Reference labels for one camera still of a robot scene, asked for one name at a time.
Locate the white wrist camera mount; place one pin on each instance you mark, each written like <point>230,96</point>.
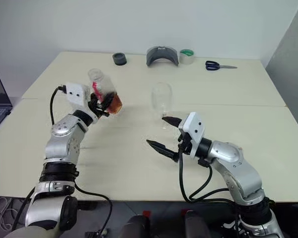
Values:
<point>75,93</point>
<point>195,126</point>

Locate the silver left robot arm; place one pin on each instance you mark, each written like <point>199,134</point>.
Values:
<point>64,129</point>

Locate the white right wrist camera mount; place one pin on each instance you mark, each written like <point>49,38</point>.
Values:
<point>195,126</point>

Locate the dark rounded shape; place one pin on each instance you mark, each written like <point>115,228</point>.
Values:
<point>137,226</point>
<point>197,225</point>

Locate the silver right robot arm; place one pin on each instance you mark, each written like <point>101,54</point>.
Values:
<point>228,153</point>

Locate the clear bottle with brown drink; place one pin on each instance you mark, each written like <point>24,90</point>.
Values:
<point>106,84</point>

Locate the clear wine glass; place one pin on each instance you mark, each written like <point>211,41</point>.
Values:
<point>161,99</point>

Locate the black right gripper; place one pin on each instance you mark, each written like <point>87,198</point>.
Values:
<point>185,145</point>

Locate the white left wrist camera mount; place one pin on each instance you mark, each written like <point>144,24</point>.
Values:
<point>75,93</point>

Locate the clear tape roll green core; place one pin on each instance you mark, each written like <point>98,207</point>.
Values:
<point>187,59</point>

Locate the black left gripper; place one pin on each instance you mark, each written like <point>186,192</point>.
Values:
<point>97,109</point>

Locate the grey curved headband pad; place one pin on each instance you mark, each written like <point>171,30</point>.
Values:
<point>151,58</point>

